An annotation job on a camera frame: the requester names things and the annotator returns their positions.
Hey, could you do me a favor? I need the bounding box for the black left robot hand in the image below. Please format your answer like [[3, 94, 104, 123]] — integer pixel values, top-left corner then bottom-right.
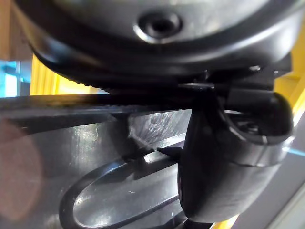
[[14, 0, 305, 220]]

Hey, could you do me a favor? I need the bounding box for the brown wooden board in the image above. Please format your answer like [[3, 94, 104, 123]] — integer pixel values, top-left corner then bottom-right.
[[0, 0, 33, 62]]

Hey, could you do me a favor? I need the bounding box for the blue plastic crate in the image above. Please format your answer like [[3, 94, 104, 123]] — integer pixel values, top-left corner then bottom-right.
[[0, 59, 33, 98]]

